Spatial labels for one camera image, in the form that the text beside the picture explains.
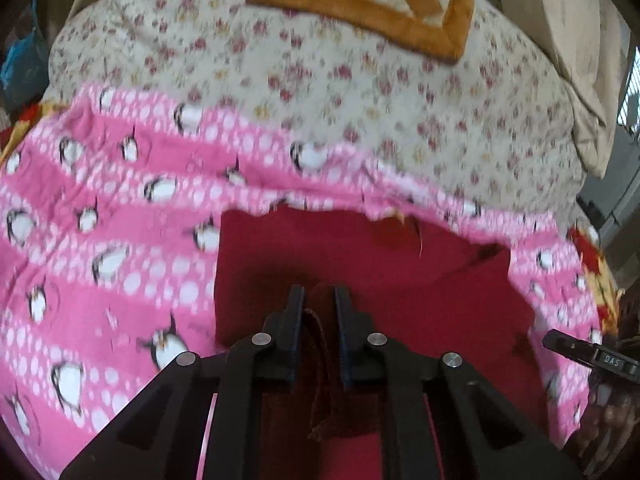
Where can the blue plastic bag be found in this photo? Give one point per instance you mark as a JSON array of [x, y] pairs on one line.
[[20, 55]]

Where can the orange checkered plush mat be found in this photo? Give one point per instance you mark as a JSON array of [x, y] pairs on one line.
[[425, 25]]

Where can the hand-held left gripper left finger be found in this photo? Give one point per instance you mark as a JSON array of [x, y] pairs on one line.
[[296, 320]]

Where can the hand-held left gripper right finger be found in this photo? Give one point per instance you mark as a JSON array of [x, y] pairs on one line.
[[345, 330]]

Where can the pink penguin print blanket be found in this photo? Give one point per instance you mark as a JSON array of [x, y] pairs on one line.
[[125, 240]]

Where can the floral print quilt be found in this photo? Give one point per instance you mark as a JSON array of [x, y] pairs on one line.
[[310, 90]]

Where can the grey cabinet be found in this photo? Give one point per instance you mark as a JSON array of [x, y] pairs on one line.
[[617, 195]]

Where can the dark red small cloth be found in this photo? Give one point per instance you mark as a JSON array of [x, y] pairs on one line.
[[400, 270]]

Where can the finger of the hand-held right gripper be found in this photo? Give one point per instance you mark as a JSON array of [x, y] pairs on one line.
[[567, 346]]

